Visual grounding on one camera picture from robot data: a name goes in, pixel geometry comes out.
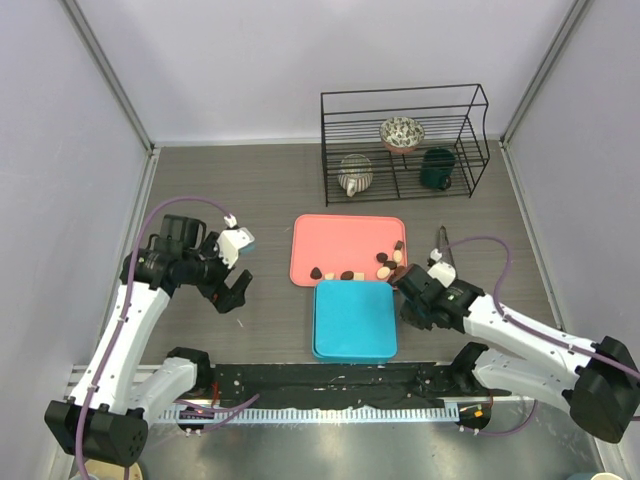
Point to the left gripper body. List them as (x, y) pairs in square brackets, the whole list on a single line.
[(211, 283)]

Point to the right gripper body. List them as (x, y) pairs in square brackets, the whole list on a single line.
[(414, 313)]

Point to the stainless steel tongs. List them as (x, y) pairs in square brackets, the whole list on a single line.
[(445, 245)]

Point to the blue tin lid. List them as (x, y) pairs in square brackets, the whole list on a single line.
[(353, 317)]

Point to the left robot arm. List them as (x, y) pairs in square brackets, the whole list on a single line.
[(107, 416)]

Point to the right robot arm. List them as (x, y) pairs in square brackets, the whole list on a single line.
[(595, 383)]

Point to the dark ridged chocolate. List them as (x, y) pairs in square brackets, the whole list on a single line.
[(316, 273)]

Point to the blue chocolate tin box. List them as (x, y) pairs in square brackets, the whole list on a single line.
[(376, 357)]

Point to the pink tray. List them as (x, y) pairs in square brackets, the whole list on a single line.
[(339, 243)]

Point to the dark green mug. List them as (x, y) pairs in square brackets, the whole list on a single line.
[(436, 169)]

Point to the striped ceramic cup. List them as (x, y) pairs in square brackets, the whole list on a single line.
[(355, 174)]

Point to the patterned ceramic bowl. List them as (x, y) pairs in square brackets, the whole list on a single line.
[(401, 135)]

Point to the beige plate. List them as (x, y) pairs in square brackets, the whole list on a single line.
[(135, 472)]

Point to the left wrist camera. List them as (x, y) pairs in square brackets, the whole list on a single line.
[(233, 241)]

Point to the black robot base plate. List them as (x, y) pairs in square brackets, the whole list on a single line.
[(339, 386)]

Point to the white cable duct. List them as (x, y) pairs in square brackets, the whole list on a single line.
[(250, 416)]

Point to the black wire rack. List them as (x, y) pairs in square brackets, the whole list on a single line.
[(453, 116)]

